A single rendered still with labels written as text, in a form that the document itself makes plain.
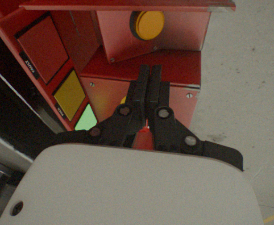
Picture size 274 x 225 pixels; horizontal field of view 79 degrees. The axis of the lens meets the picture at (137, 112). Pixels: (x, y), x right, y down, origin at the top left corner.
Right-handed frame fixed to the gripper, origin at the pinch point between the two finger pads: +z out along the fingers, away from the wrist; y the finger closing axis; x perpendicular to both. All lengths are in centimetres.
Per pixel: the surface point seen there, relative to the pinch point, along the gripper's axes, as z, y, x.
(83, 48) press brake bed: 21.8, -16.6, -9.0
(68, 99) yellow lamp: 3.4, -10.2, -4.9
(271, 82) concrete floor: 79, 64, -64
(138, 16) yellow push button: 11.5, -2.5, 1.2
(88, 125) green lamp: 4.2, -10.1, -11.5
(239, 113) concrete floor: 80, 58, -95
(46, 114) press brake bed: 5.5, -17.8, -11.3
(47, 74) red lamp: 2.6, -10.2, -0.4
